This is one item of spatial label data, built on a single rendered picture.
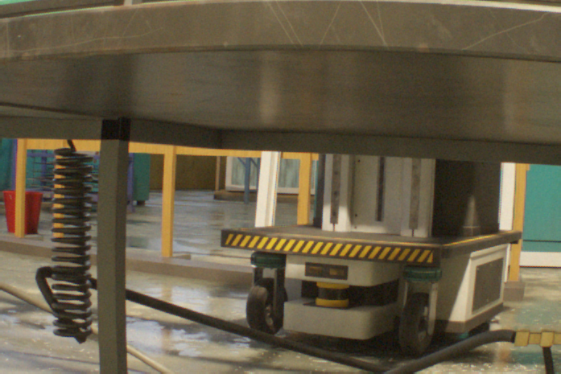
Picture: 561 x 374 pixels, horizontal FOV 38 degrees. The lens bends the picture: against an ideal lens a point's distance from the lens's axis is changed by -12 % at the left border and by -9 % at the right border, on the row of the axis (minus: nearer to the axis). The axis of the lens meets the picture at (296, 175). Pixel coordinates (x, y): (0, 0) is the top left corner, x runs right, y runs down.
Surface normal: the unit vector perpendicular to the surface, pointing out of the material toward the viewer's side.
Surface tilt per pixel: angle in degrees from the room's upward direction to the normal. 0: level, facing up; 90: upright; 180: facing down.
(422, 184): 90
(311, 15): 90
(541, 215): 90
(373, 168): 90
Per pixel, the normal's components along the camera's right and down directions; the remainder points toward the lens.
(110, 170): -0.30, -0.01
